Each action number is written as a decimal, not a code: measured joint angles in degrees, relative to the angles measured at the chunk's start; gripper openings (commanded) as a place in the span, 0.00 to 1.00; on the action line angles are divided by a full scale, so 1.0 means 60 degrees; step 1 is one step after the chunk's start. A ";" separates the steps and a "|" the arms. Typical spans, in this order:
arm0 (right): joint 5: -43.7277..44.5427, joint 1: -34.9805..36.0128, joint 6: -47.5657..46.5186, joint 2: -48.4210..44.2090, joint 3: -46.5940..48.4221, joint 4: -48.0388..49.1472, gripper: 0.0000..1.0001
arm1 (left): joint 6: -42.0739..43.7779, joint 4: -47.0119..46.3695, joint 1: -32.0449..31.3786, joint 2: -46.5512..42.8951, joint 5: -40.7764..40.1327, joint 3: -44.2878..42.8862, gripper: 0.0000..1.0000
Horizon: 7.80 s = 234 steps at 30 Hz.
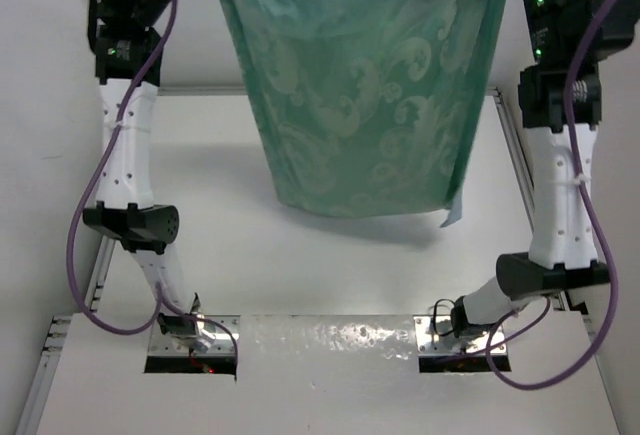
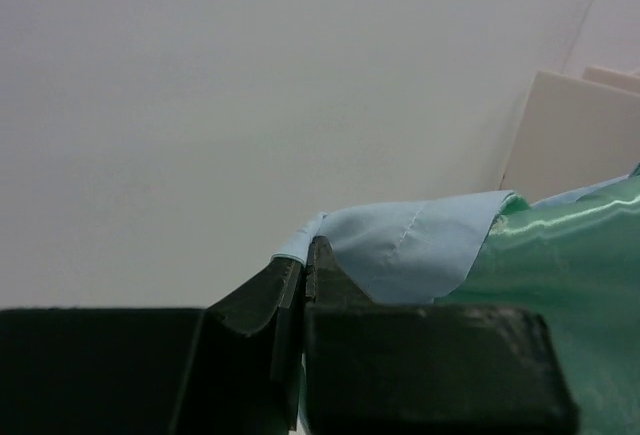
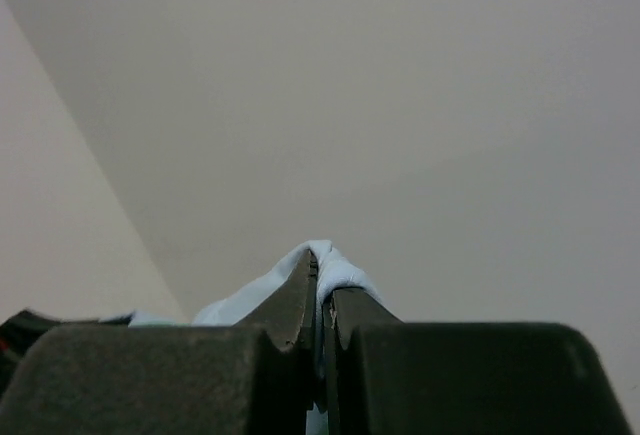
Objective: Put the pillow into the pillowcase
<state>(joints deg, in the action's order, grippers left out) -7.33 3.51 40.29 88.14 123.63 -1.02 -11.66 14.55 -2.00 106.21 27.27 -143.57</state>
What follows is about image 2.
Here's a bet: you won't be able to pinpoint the light blue pillowcase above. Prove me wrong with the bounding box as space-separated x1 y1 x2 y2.
273 159 640 435

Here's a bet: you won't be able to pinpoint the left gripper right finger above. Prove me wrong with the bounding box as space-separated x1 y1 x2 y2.
304 237 580 434

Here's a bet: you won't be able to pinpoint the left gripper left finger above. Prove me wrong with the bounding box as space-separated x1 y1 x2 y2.
1 258 303 434

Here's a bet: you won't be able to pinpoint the beige panels behind wall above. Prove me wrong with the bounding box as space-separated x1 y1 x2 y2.
500 67 639 202

